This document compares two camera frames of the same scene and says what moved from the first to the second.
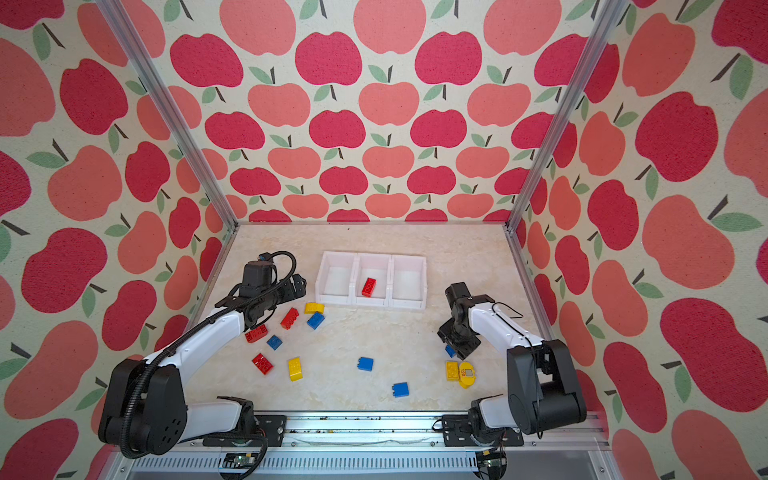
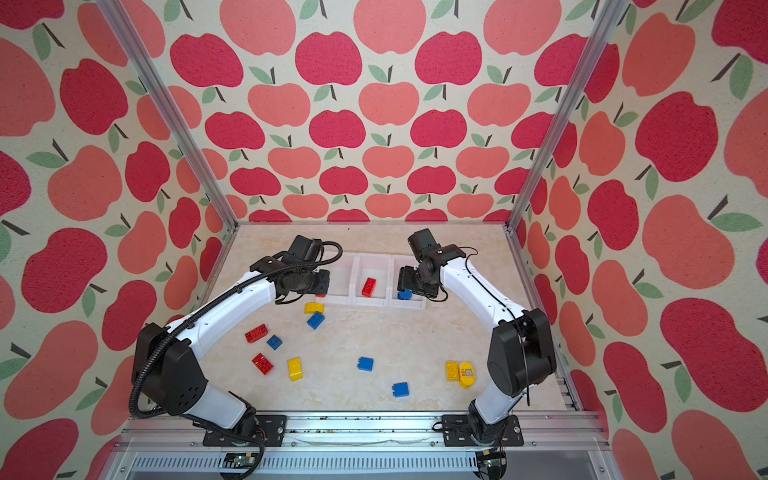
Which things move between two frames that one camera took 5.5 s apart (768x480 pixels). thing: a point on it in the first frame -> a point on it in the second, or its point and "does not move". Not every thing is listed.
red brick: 368,287 does not move
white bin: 408,284 does not move
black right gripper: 461,351 -> 404,282
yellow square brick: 452,371 does not move
